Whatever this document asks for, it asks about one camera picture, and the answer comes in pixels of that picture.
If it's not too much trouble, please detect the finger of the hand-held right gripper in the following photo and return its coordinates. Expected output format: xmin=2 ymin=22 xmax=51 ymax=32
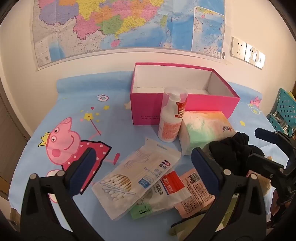
xmin=254 ymin=128 xmax=296 ymax=153
xmin=247 ymin=154 xmax=285 ymax=179

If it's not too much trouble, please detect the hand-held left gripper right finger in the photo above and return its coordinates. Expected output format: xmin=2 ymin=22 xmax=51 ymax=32
xmin=185 ymin=147 xmax=274 ymax=241

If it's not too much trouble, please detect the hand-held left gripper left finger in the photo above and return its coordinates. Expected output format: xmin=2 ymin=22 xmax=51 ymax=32
xmin=20 ymin=147 xmax=104 ymax=241

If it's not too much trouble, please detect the black cloth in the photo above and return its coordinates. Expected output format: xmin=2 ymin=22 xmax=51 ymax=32
xmin=208 ymin=132 xmax=265 ymax=176

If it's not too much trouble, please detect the pink packet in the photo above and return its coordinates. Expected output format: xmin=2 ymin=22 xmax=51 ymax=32
xmin=173 ymin=168 xmax=216 ymax=218

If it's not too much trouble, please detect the pastel tissue pack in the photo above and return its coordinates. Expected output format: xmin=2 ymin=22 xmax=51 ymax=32
xmin=179 ymin=111 xmax=236 ymax=156

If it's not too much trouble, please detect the green packet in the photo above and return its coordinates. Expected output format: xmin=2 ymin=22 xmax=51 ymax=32
xmin=129 ymin=202 xmax=160 ymax=219

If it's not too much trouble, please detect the pink cardboard box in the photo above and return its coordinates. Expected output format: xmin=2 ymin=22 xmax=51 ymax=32
xmin=129 ymin=62 xmax=241 ymax=126

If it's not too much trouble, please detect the blue perforated plastic basket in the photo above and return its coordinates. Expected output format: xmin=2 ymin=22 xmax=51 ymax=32
xmin=266 ymin=88 xmax=296 ymax=141

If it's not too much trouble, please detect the red white tape packet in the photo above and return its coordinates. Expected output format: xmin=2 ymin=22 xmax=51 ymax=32
xmin=139 ymin=170 xmax=192 ymax=211

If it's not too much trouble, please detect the cotton swab packet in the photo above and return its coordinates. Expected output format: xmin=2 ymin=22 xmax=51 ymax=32
xmin=91 ymin=137 xmax=182 ymax=220

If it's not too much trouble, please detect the white pump bottle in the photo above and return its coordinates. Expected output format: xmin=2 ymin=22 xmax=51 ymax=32
xmin=158 ymin=86 xmax=188 ymax=143

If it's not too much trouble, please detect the blue cartoon printed bedsheet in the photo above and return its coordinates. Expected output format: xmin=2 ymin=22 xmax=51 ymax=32
xmin=11 ymin=70 xmax=289 ymax=241

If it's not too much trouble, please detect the white wall socket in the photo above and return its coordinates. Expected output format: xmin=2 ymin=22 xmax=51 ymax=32
xmin=245 ymin=44 xmax=257 ymax=63
xmin=231 ymin=36 xmax=247 ymax=60
xmin=254 ymin=51 xmax=266 ymax=69

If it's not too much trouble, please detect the colourful wall map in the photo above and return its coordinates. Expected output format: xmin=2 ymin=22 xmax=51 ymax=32
xmin=31 ymin=0 xmax=226 ymax=71

